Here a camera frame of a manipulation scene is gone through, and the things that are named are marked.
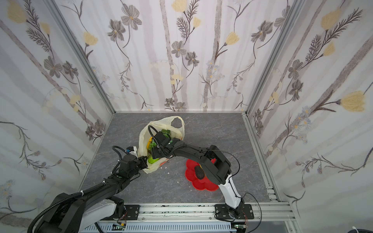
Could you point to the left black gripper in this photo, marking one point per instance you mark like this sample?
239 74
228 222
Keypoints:
142 162

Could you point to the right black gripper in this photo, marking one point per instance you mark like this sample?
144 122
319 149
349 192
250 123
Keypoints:
159 140

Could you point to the green fake grapes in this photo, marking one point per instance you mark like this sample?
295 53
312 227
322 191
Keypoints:
166 133

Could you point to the green bumpy fake fruit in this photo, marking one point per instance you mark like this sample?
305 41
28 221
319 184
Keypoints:
151 160

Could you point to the yellow plastic bag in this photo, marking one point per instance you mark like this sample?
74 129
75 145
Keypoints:
144 138

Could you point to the red flower-shaped plate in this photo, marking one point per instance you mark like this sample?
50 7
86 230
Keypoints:
200 185

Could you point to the dark fake avocado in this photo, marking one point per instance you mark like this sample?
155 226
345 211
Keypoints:
199 173

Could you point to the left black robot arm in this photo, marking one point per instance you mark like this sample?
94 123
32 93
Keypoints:
73 213

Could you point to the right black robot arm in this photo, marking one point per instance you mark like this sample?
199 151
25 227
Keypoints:
216 168

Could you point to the yellow fake banana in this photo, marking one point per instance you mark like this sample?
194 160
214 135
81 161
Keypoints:
150 144

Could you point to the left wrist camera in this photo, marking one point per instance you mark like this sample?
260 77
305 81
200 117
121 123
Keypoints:
132 150

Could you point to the white perforated cable duct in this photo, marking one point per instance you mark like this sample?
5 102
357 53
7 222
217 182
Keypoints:
170 227

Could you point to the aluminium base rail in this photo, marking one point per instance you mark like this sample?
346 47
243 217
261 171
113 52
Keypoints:
268 217

